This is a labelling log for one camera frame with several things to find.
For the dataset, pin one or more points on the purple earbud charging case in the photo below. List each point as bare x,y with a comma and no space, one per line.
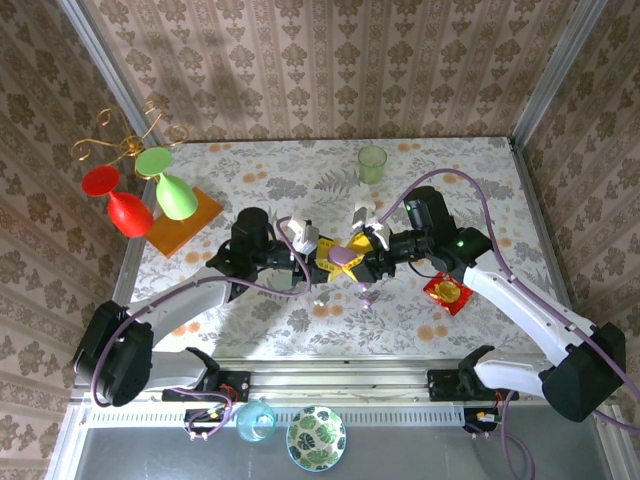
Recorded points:
342,256

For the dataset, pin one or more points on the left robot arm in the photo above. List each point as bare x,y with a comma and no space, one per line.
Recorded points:
185,300

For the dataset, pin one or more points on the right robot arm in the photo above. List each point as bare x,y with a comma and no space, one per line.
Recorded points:
520,305

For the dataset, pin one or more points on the floral tablecloth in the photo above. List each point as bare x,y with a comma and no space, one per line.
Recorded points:
350,325

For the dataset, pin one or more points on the orange wooden rack base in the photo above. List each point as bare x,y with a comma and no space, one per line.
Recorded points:
190,231

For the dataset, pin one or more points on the green translucent plastic cup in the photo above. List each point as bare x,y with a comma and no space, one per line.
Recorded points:
372,162

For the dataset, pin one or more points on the green plastic wine glass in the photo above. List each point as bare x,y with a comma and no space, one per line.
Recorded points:
175,197

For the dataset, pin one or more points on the red gold candy packet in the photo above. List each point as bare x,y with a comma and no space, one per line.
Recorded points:
447,295

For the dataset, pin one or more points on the red plastic wine glass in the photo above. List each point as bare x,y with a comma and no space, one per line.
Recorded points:
130,215

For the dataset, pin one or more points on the blue cup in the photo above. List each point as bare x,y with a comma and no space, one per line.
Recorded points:
256,422

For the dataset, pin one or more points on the green leaf pattern bowl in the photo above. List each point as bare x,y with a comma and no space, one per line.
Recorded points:
316,439

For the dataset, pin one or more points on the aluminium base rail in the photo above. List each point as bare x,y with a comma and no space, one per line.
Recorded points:
340,380

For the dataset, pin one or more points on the black connector bracket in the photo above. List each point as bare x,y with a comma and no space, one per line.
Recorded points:
475,420
200,419

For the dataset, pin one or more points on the aluminium frame post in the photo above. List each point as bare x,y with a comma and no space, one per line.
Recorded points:
565,55
102,55

